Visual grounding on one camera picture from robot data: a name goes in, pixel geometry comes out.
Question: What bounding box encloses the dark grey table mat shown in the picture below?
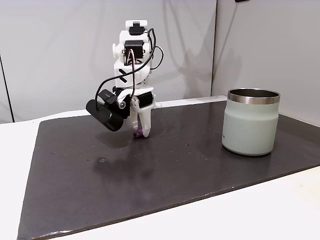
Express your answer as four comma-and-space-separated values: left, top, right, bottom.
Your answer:
16, 99, 320, 240

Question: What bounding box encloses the black oval camera box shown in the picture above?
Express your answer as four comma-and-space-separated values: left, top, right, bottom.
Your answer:
85, 88, 131, 133

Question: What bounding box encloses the thin black pole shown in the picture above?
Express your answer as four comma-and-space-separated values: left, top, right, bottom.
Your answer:
0, 52, 15, 123

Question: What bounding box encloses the short black motor cable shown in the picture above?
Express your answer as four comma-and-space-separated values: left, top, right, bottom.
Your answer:
149, 45, 165, 70

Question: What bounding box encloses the long black camera cable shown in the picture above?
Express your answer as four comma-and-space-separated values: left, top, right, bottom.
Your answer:
94, 28, 157, 112

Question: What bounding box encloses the pale green steel-rimmed cup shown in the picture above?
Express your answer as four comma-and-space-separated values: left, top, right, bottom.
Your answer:
221, 88, 281, 157

